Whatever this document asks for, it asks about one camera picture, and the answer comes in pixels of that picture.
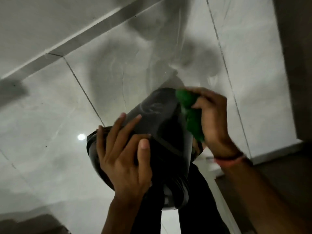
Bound person's right hand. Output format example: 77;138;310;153
182;87;244;159

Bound person's left hand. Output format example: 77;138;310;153
96;113;153;197

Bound green cleaning cloth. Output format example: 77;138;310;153
176;89;206;143

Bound black helmet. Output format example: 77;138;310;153
86;88;204;210

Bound person's left forearm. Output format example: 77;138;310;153
101;192;147;234

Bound person's right forearm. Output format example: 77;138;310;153
220;156;312;234

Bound red thread wristband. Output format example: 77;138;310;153
213;151;248;168

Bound person's black trousers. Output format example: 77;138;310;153
131;163;231;234

